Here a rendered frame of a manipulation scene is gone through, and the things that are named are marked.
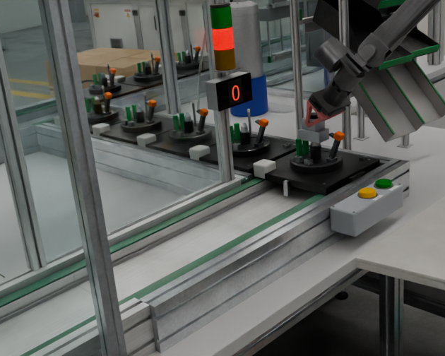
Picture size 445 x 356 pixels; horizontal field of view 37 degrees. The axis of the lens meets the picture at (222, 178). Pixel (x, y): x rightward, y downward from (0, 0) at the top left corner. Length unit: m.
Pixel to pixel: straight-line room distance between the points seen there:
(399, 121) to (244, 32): 0.88
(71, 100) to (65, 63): 0.05
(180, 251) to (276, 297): 0.25
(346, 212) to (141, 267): 0.48
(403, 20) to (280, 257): 0.62
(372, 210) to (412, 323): 1.36
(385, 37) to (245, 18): 1.07
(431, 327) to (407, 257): 1.34
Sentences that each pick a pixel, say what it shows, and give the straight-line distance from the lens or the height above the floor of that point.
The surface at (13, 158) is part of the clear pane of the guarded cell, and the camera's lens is 0.98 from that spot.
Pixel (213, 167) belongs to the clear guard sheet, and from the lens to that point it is 1.73.
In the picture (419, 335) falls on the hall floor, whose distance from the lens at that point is 2.85.
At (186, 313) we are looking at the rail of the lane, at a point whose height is 0.91.
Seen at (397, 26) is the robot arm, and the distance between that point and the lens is 1.65.
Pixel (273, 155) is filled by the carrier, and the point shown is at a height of 0.97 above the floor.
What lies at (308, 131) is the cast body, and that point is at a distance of 1.76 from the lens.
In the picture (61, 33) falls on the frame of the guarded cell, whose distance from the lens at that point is 0.98.
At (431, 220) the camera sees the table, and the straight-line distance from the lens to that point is 1.75.
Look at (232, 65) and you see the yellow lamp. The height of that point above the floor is 1.27.
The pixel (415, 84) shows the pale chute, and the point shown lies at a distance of 2.15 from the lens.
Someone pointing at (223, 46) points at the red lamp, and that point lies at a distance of 1.63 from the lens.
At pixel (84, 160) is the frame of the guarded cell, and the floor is 1.28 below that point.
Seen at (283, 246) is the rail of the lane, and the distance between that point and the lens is 1.47.
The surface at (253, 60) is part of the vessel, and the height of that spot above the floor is 1.08.
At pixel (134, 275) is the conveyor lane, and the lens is 1.45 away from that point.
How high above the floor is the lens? 1.59
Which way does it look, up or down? 21 degrees down
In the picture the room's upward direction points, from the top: 6 degrees counter-clockwise
